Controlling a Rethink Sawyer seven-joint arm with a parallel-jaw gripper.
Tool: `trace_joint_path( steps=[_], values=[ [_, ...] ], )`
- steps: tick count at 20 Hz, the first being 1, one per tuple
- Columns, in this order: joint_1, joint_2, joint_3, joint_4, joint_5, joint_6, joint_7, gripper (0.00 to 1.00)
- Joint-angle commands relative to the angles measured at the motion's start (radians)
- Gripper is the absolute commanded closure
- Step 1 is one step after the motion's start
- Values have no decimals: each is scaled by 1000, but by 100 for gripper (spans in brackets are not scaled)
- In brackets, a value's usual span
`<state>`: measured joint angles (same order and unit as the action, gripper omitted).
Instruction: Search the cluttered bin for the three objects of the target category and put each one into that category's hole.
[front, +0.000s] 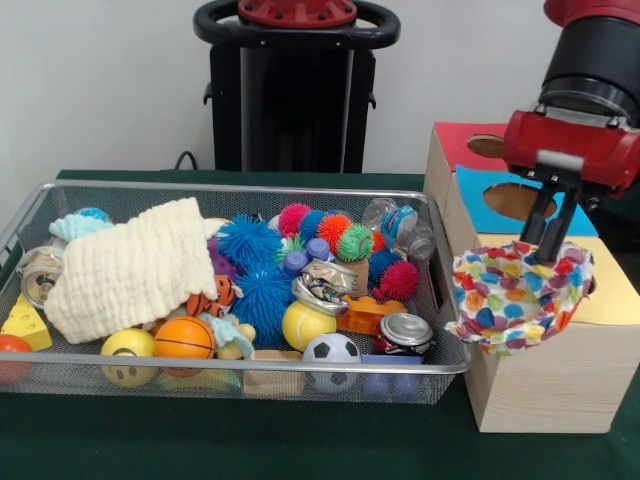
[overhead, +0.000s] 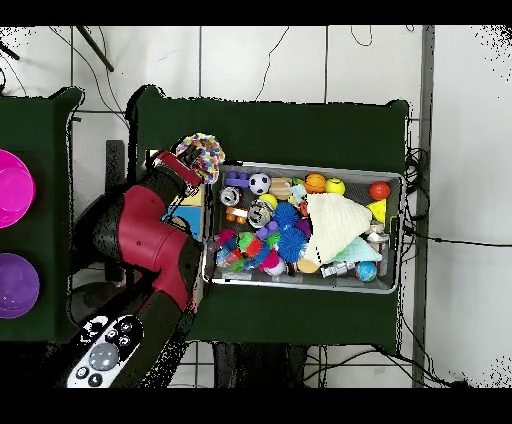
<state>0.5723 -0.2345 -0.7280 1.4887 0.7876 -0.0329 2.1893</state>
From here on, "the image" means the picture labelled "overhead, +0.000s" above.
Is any long polka dot cloth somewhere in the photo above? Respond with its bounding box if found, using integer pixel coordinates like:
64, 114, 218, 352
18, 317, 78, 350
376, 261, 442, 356
175, 132, 228, 186

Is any black rod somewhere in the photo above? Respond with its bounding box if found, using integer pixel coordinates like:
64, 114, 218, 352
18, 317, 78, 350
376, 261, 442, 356
75, 26, 115, 73

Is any cream knitted cloth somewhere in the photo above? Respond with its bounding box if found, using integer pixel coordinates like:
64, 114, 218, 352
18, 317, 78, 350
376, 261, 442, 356
302, 191, 374, 267

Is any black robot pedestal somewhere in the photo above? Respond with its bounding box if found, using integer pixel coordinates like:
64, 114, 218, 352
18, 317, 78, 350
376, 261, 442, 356
211, 342, 321, 389

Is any crushed red drink can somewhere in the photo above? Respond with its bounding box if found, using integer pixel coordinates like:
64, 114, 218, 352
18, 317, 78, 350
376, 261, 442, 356
218, 186, 242, 209

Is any wooden box with three holes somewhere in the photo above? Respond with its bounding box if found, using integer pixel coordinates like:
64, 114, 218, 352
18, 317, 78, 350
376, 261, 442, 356
146, 148, 211, 309

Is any red ball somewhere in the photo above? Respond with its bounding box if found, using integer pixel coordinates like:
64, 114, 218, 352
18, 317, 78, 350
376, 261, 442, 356
368, 181, 392, 201

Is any yellow cheese wedge toy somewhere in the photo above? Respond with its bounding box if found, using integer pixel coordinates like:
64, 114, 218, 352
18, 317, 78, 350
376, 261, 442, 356
367, 198, 388, 224

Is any pink plastic bowl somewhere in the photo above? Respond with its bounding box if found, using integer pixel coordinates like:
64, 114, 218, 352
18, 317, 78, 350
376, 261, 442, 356
0, 148, 37, 230

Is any blue spiky rubber ball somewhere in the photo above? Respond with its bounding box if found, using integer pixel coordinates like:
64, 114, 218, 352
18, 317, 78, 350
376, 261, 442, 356
274, 201, 300, 229
277, 229, 309, 265

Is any mint green cloth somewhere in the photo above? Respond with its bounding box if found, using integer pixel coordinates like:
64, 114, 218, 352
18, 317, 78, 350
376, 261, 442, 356
331, 235, 384, 264

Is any black and white soccer ball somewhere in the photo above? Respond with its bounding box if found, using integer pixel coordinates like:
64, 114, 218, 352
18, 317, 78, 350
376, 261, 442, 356
248, 172, 273, 196

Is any clear mesh bin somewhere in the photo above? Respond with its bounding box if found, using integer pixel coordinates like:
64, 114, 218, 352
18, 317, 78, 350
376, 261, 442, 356
202, 159, 405, 296

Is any orange toy basketball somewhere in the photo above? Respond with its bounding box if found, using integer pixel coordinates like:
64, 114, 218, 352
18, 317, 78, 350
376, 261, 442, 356
304, 172, 328, 195

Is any purple plastic bowl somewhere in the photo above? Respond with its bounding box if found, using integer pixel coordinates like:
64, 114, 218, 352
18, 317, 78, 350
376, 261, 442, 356
0, 252, 41, 321

